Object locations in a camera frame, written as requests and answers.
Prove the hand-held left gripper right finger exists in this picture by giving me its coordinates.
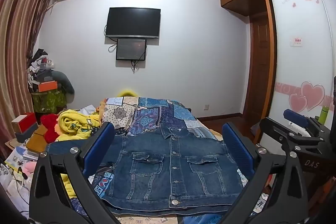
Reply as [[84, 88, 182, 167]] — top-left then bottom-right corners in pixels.
[[222, 122, 313, 224]]

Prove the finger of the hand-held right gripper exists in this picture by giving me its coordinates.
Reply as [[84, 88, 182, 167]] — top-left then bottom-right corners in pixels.
[[259, 117, 325, 154], [283, 109, 332, 136]]

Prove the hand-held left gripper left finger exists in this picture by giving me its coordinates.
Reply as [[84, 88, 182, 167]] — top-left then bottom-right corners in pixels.
[[28, 122, 121, 224]]

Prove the blue denim jacket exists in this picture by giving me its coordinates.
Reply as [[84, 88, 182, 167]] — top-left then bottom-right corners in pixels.
[[47, 122, 246, 216]]

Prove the pile of mixed clothes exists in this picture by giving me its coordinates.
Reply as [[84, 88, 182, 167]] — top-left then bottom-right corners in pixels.
[[26, 49, 57, 90]]

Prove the green bottle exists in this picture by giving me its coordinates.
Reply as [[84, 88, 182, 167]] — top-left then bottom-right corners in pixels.
[[320, 106, 330, 122]]

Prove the yellow printed blanket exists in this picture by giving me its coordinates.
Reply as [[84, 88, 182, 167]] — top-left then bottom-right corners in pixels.
[[56, 109, 105, 198]]

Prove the white cloth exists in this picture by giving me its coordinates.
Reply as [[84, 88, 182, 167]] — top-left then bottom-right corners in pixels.
[[76, 105, 97, 116]]

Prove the white heart-printed sliding door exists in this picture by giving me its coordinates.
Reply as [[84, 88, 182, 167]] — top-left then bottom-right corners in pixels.
[[265, 0, 336, 146]]

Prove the red plush toy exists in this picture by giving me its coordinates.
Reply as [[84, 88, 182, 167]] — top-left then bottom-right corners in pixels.
[[40, 114, 61, 143]]

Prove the yellow plush toy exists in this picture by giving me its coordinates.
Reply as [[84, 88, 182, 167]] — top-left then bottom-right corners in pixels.
[[118, 90, 139, 98]]

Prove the brown cardboard box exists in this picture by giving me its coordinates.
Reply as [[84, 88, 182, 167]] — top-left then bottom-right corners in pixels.
[[26, 126, 51, 151]]

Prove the brown wooden door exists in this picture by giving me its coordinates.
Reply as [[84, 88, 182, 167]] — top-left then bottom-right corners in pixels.
[[243, 0, 276, 119]]

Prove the green patterned hamper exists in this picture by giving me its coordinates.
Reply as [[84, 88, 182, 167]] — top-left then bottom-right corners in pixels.
[[31, 89, 67, 114]]

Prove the dark blue box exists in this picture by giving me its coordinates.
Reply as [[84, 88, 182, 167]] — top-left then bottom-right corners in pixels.
[[14, 123, 39, 144]]

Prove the blue patchwork bedspread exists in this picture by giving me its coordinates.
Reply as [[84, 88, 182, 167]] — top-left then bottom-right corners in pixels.
[[63, 96, 265, 224]]

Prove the pile of books and papers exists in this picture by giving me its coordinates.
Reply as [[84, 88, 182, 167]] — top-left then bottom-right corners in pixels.
[[5, 145, 42, 170]]

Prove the orange box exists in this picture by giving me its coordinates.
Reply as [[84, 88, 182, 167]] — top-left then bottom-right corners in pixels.
[[38, 80, 58, 92]]

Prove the red and white box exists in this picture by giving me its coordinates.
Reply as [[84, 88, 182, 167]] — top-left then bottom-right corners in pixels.
[[12, 112, 36, 133]]

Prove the striped brown curtain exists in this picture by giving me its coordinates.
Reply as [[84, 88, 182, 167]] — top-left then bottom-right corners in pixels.
[[0, 0, 57, 159]]

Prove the small black wall monitor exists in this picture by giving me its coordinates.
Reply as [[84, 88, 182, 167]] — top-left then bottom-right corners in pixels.
[[116, 38, 147, 61]]

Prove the black wall television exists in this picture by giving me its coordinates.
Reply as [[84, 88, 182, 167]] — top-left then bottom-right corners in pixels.
[[106, 7, 161, 39]]

